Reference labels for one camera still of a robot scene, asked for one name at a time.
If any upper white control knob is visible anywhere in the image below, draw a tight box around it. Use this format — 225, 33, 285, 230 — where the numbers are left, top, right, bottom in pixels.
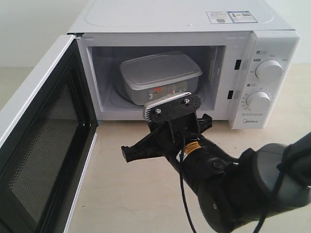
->
255, 60, 283, 82

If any white plastic lidded container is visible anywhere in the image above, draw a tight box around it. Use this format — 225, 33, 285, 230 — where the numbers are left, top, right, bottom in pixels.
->
120, 51, 203, 106

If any white control knob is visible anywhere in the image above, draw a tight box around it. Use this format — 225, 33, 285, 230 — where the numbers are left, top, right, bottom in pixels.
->
246, 91, 271, 112
255, 60, 283, 82

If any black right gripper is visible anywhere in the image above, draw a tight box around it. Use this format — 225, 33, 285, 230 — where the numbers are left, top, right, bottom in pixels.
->
121, 113, 212, 162

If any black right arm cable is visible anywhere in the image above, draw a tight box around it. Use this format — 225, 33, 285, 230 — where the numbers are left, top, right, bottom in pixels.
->
178, 121, 311, 233

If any glass microwave turntable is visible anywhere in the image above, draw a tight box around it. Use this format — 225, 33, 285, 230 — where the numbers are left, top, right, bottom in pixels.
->
112, 80, 205, 107

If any white microwave oven body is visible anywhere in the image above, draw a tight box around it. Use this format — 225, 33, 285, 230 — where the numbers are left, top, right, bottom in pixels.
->
68, 0, 300, 129

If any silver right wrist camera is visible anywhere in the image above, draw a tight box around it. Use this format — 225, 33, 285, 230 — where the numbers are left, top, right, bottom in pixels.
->
143, 92, 201, 124

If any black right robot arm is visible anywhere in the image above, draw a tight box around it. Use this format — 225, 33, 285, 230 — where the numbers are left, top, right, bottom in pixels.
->
121, 113, 311, 233

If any lower white control knob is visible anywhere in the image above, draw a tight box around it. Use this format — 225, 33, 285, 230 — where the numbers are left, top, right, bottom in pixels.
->
246, 91, 271, 112

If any white microwave door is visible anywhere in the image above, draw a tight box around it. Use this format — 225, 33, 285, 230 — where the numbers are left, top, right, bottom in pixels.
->
0, 35, 97, 233

